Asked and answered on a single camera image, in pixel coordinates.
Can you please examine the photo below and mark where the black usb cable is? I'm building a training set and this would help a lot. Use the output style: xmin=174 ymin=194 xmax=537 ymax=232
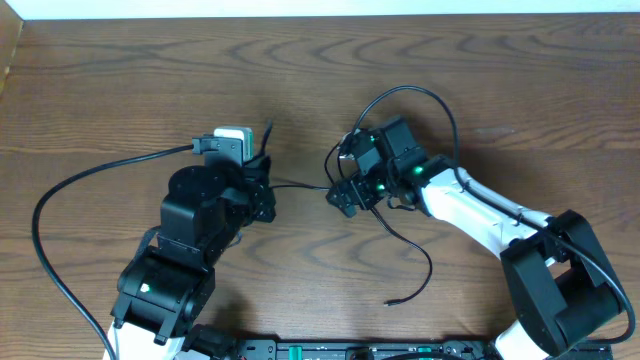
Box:
xmin=257 ymin=118 xmax=434 ymax=307

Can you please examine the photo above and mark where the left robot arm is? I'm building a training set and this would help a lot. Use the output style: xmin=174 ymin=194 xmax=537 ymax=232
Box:
xmin=108 ymin=155 xmax=275 ymax=359

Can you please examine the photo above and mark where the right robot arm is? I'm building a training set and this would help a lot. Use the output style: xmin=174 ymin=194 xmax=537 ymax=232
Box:
xmin=326 ymin=117 xmax=631 ymax=359

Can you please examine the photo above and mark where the cardboard box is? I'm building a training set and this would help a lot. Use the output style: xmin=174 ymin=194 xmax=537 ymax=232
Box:
xmin=0 ymin=0 xmax=24 ymax=91

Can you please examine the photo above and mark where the left camera black cable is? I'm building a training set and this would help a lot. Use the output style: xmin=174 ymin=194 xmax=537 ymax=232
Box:
xmin=31 ymin=135 xmax=211 ymax=360

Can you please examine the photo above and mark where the camera black cable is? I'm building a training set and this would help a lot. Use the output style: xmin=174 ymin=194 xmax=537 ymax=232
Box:
xmin=344 ymin=84 xmax=637 ymax=346
xmin=31 ymin=135 xmax=211 ymax=360

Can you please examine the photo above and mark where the right camera black cable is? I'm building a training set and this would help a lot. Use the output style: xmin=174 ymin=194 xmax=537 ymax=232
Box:
xmin=344 ymin=84 xmax=637 ymax=346

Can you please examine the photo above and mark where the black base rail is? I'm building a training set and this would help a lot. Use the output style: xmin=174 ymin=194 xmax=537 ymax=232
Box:
xmin=183 ymin=329 xmax=500 ymax=360

